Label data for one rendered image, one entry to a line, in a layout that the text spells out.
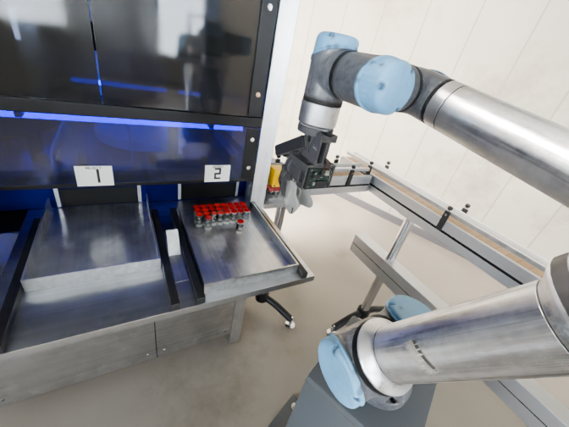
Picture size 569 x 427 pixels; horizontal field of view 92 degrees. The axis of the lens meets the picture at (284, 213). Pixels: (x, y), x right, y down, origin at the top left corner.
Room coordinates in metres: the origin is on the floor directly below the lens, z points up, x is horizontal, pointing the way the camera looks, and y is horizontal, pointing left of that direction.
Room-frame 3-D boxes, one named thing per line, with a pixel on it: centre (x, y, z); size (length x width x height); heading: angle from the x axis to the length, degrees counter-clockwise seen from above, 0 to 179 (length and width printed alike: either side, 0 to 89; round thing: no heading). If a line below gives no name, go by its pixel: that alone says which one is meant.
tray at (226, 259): (0.66, 0.13, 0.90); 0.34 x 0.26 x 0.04; 34
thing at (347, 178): (1.27, -0.10, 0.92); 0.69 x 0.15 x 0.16; 124
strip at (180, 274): (0.53, 0.25, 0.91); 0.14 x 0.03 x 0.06; 36
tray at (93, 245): (0.56, 0.48, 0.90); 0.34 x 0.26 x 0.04; 34
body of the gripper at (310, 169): (0.55, -0.03, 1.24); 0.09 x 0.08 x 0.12; 34
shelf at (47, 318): (0.60, 0.30, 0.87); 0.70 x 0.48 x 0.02; 124
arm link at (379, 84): (0.49, -0.10, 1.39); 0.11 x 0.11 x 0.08; 37
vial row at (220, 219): (0.75, 0.19, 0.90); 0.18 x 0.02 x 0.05; 124
